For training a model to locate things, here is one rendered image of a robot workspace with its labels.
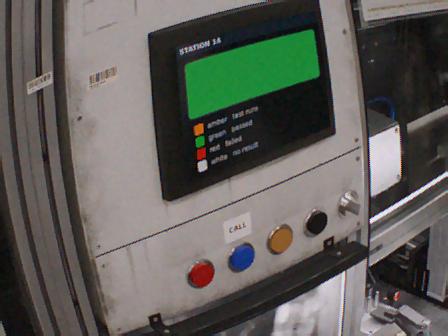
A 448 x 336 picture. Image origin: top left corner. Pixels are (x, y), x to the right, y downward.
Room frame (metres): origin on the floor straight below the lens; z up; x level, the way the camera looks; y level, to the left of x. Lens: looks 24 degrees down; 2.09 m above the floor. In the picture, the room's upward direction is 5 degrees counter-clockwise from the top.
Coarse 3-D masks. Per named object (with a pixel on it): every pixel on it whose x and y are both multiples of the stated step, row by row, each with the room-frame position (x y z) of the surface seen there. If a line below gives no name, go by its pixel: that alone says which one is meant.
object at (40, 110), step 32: (32, 0) 1.08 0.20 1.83; (32, 32) 1.08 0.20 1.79; (32, 64) 1.08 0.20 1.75; (32, 96) 1.08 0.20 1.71; (32, 128) 1.08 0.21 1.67; (32, 160) 1.08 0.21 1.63; (64, 192) 1.10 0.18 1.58; (64, 224) 1.10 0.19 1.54; (64, 256) 1.10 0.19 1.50; (416, 256) 1.84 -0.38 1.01; (64, 288) 1.08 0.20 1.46; (416, 288) 1.83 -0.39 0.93
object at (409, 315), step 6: (396, 312) 1.53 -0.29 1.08; (402, 312) 1.52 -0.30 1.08; (408, 312) 1.52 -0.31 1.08; (414, 312) 1.51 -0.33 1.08; (402, 318) 1.51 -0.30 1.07; (408, 318) 1.50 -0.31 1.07; (414, 318) 1.49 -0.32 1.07; (420, 318) 1.49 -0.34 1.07; (426, 318) 1.49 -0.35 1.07; (414, 324) 1.48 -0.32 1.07; (420, 324) 1.47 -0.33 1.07; (426, 324) 1.46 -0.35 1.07
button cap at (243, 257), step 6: (240, 252) 1.21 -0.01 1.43; (246, 252) 1.21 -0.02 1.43; (252, 252) 1.22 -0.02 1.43; (234, 258) 1.21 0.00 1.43; (240, 258) 1.21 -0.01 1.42; (246, 258) 1.21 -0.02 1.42; (252, 258) 1.22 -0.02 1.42; (234, 264) 1.21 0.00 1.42; (240, 264) 1.21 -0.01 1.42; (246, 264) 1.21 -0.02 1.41
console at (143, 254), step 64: (64, 0) 1.12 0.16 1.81; (128, 0) 1.15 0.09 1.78; (192, 0) 1.20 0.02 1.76; (256, 0) 1.26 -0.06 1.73; (320, 0) 1.32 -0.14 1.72; (64, 64) 1.13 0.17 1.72; (128, 64) 1.15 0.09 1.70; (64, 128) 1.14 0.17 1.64; (128, 128) 1.15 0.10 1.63; (128, 192) 1.14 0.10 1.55; (192, 192) 1.17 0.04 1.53; (256, 192) 1.24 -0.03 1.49; (320, 192) 1.30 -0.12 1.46; (128, 256) 1.13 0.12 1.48; (192, 256) 1.18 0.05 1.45; (256, 256) 1.23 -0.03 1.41; (128, 320) 1.12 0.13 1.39
